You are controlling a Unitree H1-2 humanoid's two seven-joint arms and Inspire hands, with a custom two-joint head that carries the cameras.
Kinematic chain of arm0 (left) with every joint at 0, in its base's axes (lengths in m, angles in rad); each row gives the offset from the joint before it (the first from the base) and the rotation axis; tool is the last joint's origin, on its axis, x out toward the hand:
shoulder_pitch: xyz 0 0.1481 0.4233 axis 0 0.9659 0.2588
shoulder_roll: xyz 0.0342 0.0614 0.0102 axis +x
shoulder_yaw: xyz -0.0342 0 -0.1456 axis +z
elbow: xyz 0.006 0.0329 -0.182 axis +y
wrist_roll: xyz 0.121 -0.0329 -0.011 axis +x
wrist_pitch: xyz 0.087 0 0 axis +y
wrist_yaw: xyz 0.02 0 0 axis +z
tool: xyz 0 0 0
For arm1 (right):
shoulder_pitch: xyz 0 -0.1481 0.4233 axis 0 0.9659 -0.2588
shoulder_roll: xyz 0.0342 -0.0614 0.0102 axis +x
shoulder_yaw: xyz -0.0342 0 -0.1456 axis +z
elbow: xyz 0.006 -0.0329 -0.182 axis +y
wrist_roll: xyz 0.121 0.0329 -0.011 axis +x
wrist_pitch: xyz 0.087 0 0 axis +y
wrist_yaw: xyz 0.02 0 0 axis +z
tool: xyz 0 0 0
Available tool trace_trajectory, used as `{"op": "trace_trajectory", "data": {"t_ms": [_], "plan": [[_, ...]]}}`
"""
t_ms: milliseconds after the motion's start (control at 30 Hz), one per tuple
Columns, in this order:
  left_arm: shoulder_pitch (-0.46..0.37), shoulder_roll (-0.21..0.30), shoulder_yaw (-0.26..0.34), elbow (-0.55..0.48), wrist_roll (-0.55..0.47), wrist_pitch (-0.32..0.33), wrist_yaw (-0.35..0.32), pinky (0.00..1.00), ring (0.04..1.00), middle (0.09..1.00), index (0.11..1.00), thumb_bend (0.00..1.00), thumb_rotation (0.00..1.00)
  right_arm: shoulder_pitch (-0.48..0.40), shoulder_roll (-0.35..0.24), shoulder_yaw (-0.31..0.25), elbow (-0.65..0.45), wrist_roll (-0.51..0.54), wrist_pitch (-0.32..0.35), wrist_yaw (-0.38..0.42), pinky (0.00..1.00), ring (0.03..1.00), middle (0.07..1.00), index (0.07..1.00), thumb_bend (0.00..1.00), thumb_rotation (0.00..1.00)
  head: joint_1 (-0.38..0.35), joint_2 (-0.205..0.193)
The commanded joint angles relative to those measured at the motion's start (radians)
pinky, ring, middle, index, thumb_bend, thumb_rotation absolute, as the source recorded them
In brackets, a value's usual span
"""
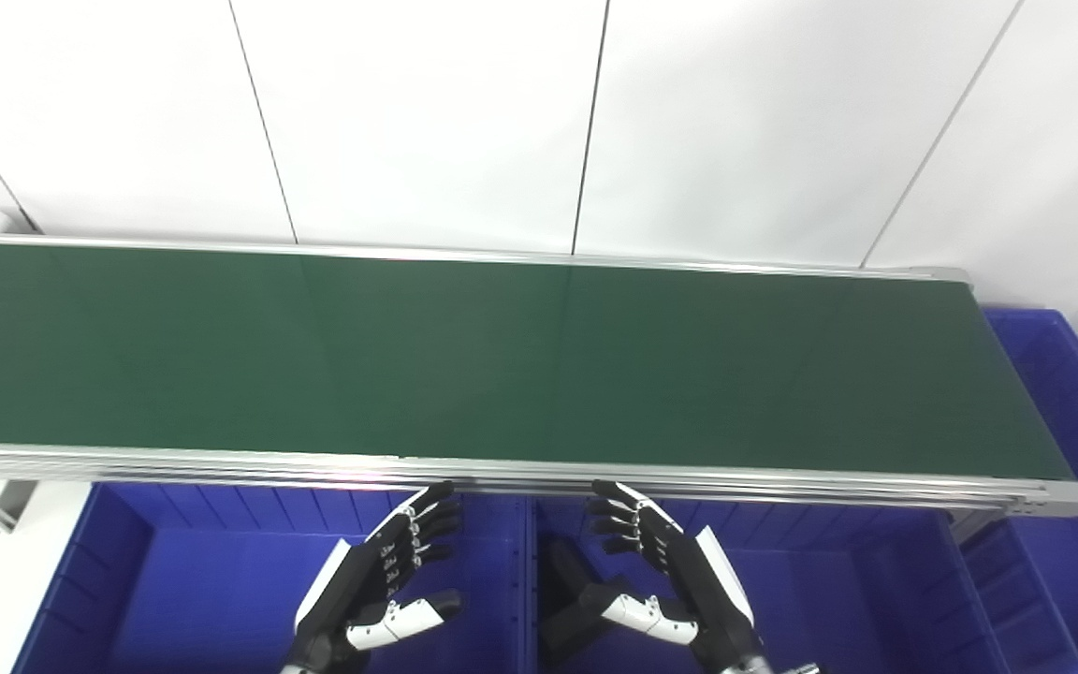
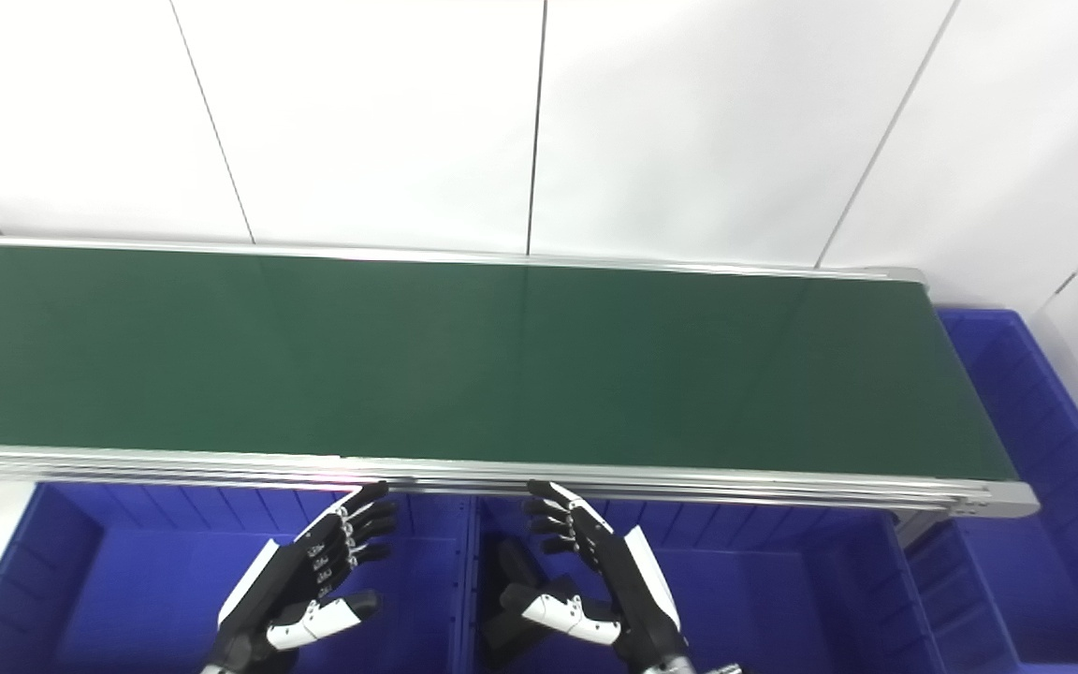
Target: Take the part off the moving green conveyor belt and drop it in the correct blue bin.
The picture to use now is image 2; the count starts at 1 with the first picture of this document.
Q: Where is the black plastic part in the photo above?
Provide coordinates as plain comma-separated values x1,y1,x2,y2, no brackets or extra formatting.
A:
481,538,587,670

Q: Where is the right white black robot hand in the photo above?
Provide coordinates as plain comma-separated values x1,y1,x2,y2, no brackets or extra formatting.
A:
499,479,694,673

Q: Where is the blue plastic bin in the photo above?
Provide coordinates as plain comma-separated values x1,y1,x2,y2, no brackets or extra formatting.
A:
0,482,476,674
904,309,1078,674
469,496,950,674

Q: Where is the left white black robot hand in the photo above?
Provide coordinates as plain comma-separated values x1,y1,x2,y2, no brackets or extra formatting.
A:
205,481,400,674

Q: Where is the green conveyor belt aluminium frame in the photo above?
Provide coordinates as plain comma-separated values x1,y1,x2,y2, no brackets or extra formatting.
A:
0,236,1041,521

